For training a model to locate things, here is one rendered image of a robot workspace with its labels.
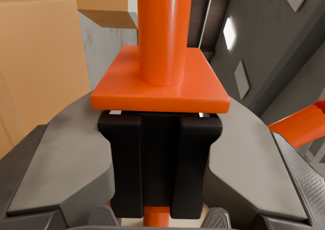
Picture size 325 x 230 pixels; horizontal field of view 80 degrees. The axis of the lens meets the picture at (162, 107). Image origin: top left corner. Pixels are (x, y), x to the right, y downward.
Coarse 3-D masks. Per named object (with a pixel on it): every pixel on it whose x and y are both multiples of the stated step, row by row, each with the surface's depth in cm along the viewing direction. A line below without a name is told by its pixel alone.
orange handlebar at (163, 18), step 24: (144, 0) 7; (168, 0) 7; (144, 24) 8; (168, 24) 7; (144, 48) 8; (168, 48) 8; (144, 72) 9; (168, 72) 8; (144, 216) 15; (168, 216) 15
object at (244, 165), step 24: (240, 120) 9; (216, 144) 8; (240, 144) 8; (264, 144) 8; (216, 168) 7; (240, 168) 7; (264, 168) 7; (216, 192) 7; (240, 192) 6; (264, 192) 6; (288, 192) 6; (240, 216) 6; (288, 216) 5
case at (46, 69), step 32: (0, 0) 17; (32, 0) 20; (64, 0) 26; (0, 32) 16; (32, 32) 19; (64, 32) 26; (0, 64) 16; (32, 64) 20; (64, 64) 26; (0, 96) 16; (32, 96) 20; (64, 96) 26; (0, 128) 16; (32, 128) 20
